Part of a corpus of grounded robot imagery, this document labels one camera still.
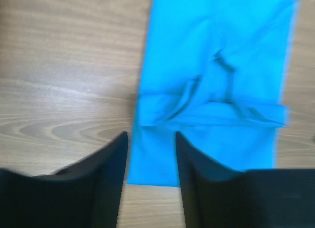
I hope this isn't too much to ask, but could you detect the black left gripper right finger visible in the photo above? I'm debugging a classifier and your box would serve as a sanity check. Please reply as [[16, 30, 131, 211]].
[[175, 132, 315, 228]]

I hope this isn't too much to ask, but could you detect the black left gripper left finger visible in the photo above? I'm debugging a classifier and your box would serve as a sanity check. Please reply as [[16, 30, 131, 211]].
[[0, 132, 128, 228]]

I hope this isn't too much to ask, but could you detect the teal t-shirt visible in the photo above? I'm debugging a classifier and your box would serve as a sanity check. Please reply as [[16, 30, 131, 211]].
[[127, 0, 300, 187]]

